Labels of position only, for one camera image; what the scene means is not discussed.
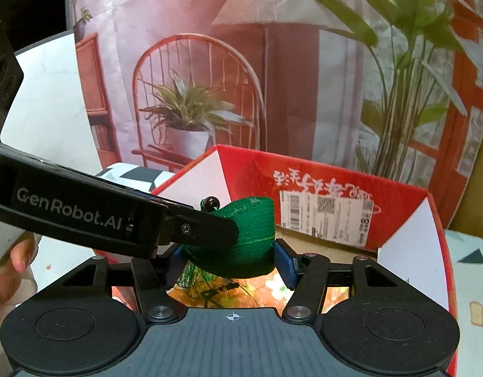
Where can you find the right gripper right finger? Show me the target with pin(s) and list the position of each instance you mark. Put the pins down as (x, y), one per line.
(306, 275)

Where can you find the living room printed backdrop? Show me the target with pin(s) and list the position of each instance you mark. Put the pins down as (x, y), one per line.
(392, 88)

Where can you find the green tasseled fabric piece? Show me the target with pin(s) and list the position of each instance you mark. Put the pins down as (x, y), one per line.
(252, 255)

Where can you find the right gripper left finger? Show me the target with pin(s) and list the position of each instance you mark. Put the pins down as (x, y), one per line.
(152, 281)

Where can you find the person's left hand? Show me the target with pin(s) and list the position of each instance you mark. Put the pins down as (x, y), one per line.
(15, 265)

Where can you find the red strawberry cardboard box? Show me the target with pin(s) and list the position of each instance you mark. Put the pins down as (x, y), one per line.
(373, 322)

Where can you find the orange floral oven mitt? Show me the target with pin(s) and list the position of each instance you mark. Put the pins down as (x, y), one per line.
(265, 286)

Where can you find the white board panel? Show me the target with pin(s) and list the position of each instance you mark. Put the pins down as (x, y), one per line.
(48, 117)

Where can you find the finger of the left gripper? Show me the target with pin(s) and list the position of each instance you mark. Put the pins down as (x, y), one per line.
(184, 225)

